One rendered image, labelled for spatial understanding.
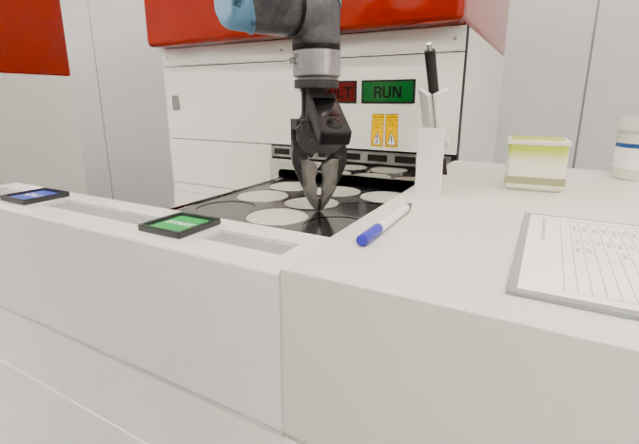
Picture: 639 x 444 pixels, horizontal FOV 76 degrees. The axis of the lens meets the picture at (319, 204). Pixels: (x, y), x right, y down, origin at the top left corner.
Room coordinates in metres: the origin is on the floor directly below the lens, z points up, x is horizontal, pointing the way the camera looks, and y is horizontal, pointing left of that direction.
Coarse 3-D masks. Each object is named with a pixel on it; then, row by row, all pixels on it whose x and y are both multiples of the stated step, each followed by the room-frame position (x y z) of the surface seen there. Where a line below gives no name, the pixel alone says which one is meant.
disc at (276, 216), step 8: (272, 208) 0.69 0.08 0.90; (280, 208) 0.69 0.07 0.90; (248, 216) 0.64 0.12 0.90; (256, 216) 0.64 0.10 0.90; (264, 216) 0.64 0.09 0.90; (272, 216) 0.64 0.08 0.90; (280, 216) 0.64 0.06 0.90; (288, 216) 0.64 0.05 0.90; (296, 216) 0.64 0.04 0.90; (304, 216) 0.64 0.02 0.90; (264, 224) 0.60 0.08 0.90; (272, 224) 0.60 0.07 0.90; (280, 224) 0.60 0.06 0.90
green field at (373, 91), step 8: (368, 88) 0.91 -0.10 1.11; (376, 88) 0.91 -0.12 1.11; (384, 88) 0.90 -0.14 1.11; (392, 88) 0.89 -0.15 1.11; (400, 88) 0.88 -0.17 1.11; (408, 88) 0.87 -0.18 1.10; (368, 96) 0.91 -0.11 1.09; (376, 96) 0.91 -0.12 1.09; (384, 96) 0.90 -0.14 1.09; (392, 96) 0.89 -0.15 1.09; (400, 96) 0.88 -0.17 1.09; (408, 96) 0.87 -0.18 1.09
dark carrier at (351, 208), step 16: (240, 192) 0.82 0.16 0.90; (288, 192) 0.82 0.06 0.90; (400, 192) 0.82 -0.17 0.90; (192, 208) 0.69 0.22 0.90; (208, 208) 0.69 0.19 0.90; (224, 208) 0.69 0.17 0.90; (240, 208) 0.69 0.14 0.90; (256, 208) 0.69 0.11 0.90; (288, 208) 0.69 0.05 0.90; (336, 208) 0.69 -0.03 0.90; (352, 208) 0.69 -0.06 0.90; (368, 208) 0.69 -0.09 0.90; (288, 224) 0.59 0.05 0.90; (304, 224) 0.60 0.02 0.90; (320, 224) 0.60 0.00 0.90; (336, 224) 0.60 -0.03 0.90
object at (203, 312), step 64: (0, 192) 0.57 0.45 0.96; (0, 256) 0.48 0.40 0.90; (64, 256) 0.41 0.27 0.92; (128, 256) 0.36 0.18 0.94; (192, 256) 0.32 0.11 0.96; (256, 256) 0.31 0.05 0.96; (64, 320) 0.42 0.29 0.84; (128, 320) 0.36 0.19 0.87; (192, 320) 0.32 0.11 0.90; (256, 320) 0.29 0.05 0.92; (192, 384) 0.33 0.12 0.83; (256, 384) 0.29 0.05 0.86
